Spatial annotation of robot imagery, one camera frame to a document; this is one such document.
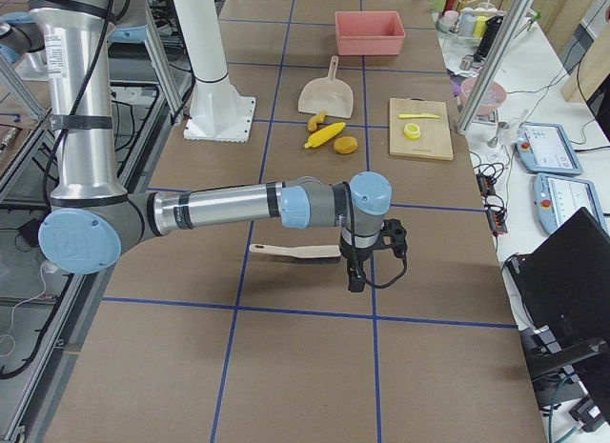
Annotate beige hand brush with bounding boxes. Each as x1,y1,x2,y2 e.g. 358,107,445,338
249,244,341,261

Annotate black laptop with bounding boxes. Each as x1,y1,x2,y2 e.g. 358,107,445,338
506,208,609,347

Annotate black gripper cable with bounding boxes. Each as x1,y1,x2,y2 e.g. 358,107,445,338
345,180,409,291

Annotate beige plastic dustpan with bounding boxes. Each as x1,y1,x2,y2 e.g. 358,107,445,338
297,55,354,119

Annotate tan toy ginger root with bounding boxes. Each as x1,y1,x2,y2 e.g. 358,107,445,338
307,111,327,133

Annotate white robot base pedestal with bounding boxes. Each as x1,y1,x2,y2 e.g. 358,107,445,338
173,0,256,143

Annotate brown toy potato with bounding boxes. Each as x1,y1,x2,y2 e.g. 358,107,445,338
333,135,358,155

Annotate upper teach pendant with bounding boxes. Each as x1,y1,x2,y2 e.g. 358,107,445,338
515,122,583,176

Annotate black bottle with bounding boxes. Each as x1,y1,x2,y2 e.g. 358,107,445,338
473,15,504,63

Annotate yellow toy corn cob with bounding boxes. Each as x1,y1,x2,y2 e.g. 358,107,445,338
304,122,346,149

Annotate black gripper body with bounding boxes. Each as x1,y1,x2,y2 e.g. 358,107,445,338
339,219,407,292

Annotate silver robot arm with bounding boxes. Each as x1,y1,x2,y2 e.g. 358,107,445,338
1,11,48,81
28,0,407,292

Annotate yellow lemon slices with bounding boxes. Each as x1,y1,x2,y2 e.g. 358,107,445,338
403,123,421,140

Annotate pink plastic bin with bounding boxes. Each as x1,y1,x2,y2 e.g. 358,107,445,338
335,10,405,56

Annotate lower teach pendant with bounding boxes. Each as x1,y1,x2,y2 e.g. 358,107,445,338
533,172,608,234

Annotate teach pendant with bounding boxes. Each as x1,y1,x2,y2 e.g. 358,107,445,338
515,122,583,176
533,172,608,234

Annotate wooden cutting board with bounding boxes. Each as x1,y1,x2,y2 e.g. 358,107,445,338
389,98,454,161

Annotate yellow plastic knife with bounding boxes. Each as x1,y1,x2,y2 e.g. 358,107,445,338
397,112,441,120

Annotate pink bowl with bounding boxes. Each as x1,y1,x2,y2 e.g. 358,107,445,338
459,77,507,115

